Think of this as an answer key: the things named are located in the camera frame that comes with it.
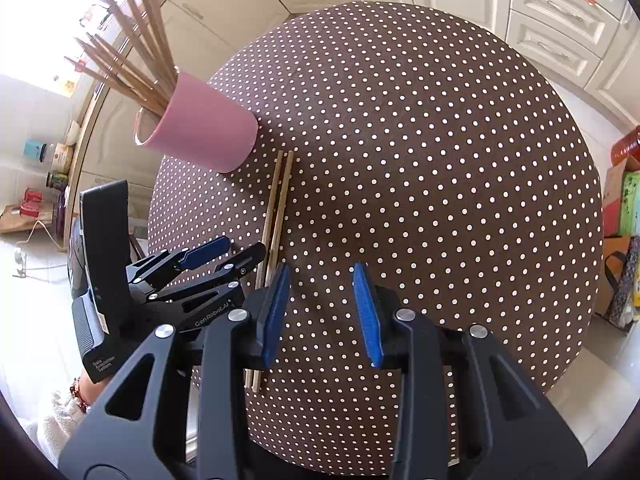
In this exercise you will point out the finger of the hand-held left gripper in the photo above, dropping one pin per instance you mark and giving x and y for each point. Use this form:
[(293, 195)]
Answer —
[(240, 262), (205, 252)]

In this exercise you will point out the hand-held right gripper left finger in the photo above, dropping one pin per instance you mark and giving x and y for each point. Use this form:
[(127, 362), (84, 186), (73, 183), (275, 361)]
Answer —
[(275, 310)]

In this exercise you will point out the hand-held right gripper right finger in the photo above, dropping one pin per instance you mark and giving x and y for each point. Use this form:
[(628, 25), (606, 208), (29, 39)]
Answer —
[(367, 310)]

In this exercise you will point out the single wooden chopstick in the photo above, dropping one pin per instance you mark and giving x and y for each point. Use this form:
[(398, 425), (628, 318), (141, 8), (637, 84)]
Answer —
[(270, 207)]

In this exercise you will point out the pair of chopsticks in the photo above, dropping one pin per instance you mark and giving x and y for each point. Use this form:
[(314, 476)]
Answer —
[(280, 205)]

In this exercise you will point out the pink cup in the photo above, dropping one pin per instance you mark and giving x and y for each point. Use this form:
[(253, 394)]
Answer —
[(205, 125)]

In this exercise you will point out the bunch of wooden chopsticks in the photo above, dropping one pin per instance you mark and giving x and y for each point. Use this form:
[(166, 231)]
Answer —
[(145, 75)]

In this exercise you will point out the person's left forearm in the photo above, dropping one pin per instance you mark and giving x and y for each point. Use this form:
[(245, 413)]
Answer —
[(55, 425)]

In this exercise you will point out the small dark jar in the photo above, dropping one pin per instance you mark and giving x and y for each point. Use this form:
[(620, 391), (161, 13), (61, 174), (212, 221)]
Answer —
[(57, 181)]

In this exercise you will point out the red utensil holder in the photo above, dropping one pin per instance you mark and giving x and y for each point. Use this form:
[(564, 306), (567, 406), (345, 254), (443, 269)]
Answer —
[(31, 202)]

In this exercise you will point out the wooden cutting board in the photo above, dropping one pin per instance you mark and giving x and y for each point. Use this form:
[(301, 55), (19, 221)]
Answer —
[(20, 220)]

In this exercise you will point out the large glass jar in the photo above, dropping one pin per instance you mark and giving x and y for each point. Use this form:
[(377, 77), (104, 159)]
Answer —
[(60, 154)]

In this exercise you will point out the teal box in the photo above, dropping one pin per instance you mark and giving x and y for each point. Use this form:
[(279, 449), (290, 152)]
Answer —
[(34, 150)]

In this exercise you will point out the white bowl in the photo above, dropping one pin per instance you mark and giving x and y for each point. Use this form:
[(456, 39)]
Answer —
[(73, 132)]

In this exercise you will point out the round polka-dot table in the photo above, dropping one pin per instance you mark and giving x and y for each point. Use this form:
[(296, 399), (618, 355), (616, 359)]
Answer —
[(425, 185)]

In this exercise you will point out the kitchen window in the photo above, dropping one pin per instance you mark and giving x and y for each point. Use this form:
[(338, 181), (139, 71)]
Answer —
[(40, 20)]

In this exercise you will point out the patterned tote bag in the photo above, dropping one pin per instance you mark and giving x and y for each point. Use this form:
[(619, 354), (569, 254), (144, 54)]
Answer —
[(622, 285)]

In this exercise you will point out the cardboard box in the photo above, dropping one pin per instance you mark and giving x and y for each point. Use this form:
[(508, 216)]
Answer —
[(611, 200)]

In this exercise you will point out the green box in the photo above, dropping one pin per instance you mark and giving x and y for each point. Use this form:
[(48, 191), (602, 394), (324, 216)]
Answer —
[(631, 202)]

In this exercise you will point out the orange oil jug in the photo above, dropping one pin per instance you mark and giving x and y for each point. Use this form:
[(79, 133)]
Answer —
[(627, 145)]

